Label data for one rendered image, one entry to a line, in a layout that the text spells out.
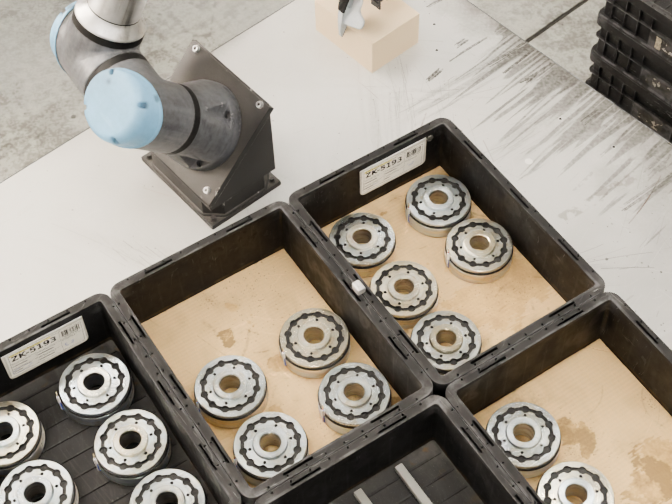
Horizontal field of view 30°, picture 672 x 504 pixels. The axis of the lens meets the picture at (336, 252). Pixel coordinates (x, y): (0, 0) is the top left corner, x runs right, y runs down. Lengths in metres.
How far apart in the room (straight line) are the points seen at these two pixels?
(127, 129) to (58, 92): 1.48
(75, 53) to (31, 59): 1.49
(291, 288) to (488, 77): 0.67
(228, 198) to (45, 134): 1.25
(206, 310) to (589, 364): 0.57
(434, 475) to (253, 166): 0.66
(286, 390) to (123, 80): 0.53
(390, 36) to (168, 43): 1.23
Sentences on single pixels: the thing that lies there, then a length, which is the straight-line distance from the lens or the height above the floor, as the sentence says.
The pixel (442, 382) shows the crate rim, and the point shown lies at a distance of 1.70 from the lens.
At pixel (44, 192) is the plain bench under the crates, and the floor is 0.70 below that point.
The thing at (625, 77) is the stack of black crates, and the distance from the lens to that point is 2.88.
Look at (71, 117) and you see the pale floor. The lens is 3.34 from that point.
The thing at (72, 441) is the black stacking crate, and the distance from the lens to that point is 1.82.
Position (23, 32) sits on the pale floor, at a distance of 3.59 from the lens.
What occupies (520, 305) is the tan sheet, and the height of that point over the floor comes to 0.83.
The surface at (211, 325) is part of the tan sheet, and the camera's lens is 1.88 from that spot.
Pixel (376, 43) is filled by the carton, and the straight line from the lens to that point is 2.33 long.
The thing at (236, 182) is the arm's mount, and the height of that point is 0.77.
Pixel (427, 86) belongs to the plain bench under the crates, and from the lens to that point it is 2.35.
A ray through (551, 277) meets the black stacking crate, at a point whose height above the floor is 0.85.
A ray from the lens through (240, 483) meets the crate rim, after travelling 1.64.
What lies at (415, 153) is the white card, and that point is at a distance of 1.98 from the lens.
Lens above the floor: 2.40
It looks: 54 degrees down
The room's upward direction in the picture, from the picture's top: 2 degrees counter-clockwise
